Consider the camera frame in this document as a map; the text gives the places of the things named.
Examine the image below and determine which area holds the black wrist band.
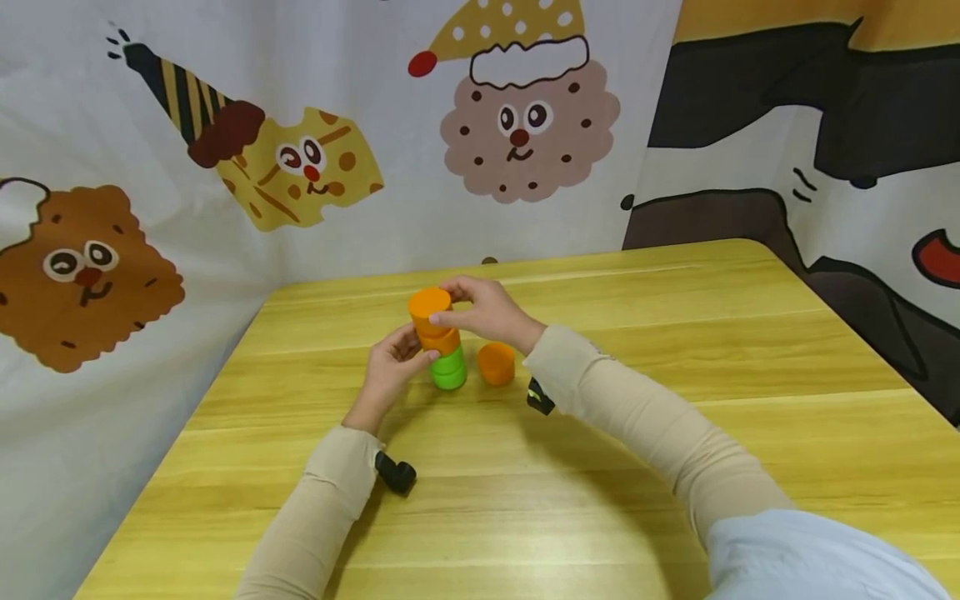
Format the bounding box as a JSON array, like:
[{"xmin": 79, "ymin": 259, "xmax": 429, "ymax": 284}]
[
  {"xmin": 525, "ymin": 377, "xmax": 557, "ymax": 417},
  {"xmin": 374, "ymin": 450, "xmax": 418, "ymax": 498}
]

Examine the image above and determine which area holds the person's left hand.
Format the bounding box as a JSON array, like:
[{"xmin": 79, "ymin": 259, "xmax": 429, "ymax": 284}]
[{"xmin": 341, "ymin": 322, "xmax": 442, "ymax": 437}]

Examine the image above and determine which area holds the person's right forearm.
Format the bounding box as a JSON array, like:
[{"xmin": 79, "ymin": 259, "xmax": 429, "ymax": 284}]
[{"xmin": 522, "ymin": 324, "xmax": 798, "ymax": 553}]

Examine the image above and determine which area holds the orange plastic cup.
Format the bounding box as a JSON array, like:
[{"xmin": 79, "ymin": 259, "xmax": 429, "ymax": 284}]
[
  {"xmin": 477, "ymin": 341, "xmax": 518, "ymax": 388},
  {"xmin": 407, "ymin": 287, "xmax": 454, "ymax": 336},
  {"xmin": 415, "ymin": 327, "xmax": 462, "ymax": 358}
]

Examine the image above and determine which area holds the person's left forearm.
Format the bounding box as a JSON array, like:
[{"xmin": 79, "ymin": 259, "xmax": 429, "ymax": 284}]
[{"xmin": 235, "ymin": 424, "xmax": 385, "ymax": 600}]

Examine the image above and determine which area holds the person's body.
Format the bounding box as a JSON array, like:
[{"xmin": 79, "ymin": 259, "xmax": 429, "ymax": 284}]
[{"xmin": 705, "ymin": 509, "xmax": 955, "ymax": 600}]

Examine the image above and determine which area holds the person's right hand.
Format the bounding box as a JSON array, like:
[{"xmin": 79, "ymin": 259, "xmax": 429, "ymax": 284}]
[{"xmin": 427, "ymin": 275, "xmax": 549, "ymax": 358}]

